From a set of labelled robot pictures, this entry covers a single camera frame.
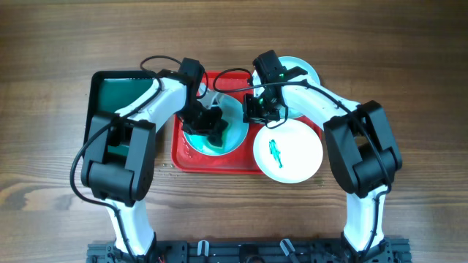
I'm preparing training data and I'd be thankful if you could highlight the white plate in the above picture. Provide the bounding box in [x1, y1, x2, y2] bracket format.
[253, 119, 323, 184]

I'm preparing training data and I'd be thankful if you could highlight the green sponge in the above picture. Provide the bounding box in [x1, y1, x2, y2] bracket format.
[207, 123, 229, 148]

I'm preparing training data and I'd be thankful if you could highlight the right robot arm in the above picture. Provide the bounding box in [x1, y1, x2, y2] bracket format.
[244, 50, 402, 258]

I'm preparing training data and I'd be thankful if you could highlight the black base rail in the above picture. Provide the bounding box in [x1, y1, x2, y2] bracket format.
[86, 237, 412, 263]

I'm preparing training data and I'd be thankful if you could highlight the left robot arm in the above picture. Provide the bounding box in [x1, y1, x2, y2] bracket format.
[69, 58, 227, 262]

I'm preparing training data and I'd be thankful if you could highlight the dark green tray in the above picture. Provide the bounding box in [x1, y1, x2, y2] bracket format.
[83, 71, 153, 157]

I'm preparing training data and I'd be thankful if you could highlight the red plastic tray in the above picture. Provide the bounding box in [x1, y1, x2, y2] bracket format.
[170, 70, 322, 174]

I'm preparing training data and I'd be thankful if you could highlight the light blue plate top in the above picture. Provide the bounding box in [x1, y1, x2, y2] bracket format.
[252, 56, 320, 119]

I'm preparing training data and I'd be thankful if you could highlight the light blue plate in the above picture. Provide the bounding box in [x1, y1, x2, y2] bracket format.
[183, 94, 249, 156]
[252, 56, 320, 119]

